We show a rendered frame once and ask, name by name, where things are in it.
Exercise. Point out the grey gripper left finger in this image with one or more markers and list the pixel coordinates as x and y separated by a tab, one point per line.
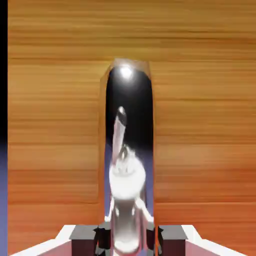
82	240

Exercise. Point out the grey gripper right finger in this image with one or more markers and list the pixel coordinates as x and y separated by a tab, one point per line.
174	240

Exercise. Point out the light wood cabinet door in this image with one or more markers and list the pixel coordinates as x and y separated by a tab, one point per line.
50	120

